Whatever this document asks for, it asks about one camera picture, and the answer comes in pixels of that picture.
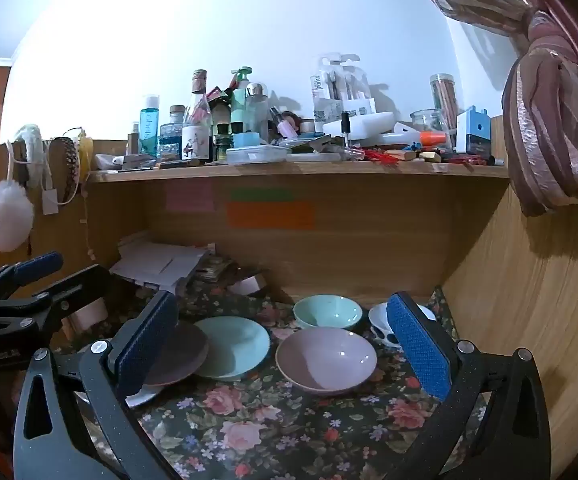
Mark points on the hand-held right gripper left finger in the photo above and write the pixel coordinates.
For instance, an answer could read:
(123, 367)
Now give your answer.
(144, 345)

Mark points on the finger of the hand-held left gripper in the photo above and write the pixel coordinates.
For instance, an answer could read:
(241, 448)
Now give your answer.
(41, 266)
(84, 285)

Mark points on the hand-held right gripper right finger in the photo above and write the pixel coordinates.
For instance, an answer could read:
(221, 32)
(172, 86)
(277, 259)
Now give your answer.
(419, 347)

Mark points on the mauve plate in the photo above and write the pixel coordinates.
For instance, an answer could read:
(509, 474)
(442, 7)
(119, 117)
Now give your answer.
(181, 355)

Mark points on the white black-spotted bowl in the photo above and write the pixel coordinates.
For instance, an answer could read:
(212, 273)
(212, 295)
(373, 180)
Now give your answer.
(381, 322)

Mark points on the white plate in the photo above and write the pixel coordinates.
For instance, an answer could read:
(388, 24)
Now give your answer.
(141, 396)

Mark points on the green plate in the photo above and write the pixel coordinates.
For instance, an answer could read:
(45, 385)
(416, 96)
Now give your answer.
(236, 347)

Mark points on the pink bowl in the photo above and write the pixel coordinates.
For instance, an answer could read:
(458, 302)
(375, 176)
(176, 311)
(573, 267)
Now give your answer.
(324, 360)

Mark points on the green bowl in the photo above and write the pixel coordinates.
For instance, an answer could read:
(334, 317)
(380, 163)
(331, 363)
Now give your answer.
(326, 312)

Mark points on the cream mug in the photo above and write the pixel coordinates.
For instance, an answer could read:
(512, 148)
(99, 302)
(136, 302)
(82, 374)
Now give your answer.
(89, 314)

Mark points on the white fluffy pom-pom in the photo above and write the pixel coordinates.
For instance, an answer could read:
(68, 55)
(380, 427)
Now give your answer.
(8, 217)

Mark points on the white charger adapter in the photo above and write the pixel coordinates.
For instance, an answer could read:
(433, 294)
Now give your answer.
(50, 201)

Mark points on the stack of white papers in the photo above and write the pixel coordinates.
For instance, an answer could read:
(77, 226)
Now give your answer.
(154, 262)

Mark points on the dark dotted headband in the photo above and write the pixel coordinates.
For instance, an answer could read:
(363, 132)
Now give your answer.
(68, 165)

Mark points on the brown paper bundle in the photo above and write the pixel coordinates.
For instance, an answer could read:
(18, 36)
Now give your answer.
(216, 269)

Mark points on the white fluffy headband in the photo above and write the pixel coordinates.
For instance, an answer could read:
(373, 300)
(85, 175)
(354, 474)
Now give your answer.
(31, 150)

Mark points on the folded white paper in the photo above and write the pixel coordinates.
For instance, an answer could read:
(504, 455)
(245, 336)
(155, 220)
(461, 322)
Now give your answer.
(246, 285)

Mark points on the yellow headband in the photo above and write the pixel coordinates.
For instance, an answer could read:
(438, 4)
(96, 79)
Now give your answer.
(85, 155)

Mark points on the pink sticky note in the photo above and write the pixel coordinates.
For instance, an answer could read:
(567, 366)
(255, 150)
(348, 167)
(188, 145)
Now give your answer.
(190, 197)

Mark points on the small brown bottle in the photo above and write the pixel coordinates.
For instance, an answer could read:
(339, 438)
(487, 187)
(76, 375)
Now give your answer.
(133, 140)

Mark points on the floral tablecloth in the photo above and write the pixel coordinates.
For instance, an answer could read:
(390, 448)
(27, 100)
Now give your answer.
(279, 435)

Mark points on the blue liquid bottle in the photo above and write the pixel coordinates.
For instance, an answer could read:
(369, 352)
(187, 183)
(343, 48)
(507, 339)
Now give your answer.
(149, 127)

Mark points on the short blue glass bottle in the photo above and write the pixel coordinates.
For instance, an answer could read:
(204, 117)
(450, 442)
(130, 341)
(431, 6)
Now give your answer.
(171, 137)

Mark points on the orange sticky note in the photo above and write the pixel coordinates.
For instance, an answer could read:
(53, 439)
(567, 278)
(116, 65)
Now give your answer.
(271, 215)

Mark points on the green sticky note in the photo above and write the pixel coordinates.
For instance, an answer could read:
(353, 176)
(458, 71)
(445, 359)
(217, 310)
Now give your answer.
(261, 195)

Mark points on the tall clear labelled bottle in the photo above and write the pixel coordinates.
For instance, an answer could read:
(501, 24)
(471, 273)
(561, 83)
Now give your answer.
(196, 130)

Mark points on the red strip bundle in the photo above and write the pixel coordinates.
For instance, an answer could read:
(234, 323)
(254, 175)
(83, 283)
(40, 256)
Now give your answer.
(381, 157)

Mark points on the dark green jar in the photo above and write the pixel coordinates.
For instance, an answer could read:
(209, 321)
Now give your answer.
(223, 142)

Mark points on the white tube orange cap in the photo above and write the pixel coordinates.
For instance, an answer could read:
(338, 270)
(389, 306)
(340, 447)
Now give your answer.
(409, 138)

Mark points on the clear plastic case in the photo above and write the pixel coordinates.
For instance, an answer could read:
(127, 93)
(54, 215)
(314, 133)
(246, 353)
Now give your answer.
(256, 155)

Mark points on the light blue box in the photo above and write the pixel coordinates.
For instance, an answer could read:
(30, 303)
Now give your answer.
(246, 140)

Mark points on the blue pencil sharpener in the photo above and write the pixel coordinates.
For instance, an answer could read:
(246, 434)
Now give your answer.
(473, 132)

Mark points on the round glass jar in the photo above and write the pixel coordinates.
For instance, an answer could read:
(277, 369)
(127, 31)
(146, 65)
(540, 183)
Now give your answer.
(429, 122)

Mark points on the white rectangular box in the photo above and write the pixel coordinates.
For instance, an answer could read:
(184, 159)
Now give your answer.
(369, 124)

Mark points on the black nail polish bottle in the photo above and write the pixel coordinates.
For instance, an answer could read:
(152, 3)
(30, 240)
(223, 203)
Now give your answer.
(346, 127)

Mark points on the green spray bottle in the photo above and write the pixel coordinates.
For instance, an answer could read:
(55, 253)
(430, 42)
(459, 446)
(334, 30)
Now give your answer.
(240, 100)

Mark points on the clear bottle silver cap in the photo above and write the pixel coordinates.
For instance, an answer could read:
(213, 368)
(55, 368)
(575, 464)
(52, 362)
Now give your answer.
(256, 110)

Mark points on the tall jar of pencils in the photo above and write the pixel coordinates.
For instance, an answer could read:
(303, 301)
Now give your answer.
(443, 100)

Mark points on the brown striped curtain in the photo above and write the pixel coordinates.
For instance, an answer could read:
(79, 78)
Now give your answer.
(549, 125)

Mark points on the pink cosmetic bottle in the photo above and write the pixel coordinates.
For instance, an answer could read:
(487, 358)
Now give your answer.
(286, 125)

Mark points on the clear organizer with bottles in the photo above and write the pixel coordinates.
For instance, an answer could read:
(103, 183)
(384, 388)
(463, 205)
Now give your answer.
(344, 90)

